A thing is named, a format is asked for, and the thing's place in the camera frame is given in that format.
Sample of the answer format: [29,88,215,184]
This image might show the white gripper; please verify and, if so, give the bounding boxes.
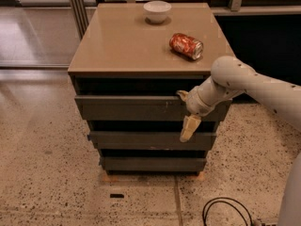
[176,86,215,142]

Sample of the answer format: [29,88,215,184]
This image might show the grey top drawer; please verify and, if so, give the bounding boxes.
[74,94,233,122]

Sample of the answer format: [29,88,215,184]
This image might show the grey drawer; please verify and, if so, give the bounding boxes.
[89,131,216,151]
[100,156,206,172]
[74,94,233,122]

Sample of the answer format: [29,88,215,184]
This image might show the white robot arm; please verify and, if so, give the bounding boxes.
[177,56,301,226]

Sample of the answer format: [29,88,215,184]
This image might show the grey drawer cabinet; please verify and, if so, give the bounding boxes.
[67,2,244,176]

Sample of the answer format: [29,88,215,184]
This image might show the grey middle drawer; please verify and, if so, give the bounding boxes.
[89,131,216,151]

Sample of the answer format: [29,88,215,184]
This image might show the grey bottom drawer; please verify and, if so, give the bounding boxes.
[100,156,206,172]

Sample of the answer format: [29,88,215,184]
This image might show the red soda can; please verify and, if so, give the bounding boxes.
[169,33,204,60]

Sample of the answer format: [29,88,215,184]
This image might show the white ceramic bowl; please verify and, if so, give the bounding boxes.
[143,1,171,24]

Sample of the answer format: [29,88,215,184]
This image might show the small black floor object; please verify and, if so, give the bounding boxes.
[110,194,124,199]

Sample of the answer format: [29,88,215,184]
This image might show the black floor cable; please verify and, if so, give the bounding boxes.
[201,197,253,226]

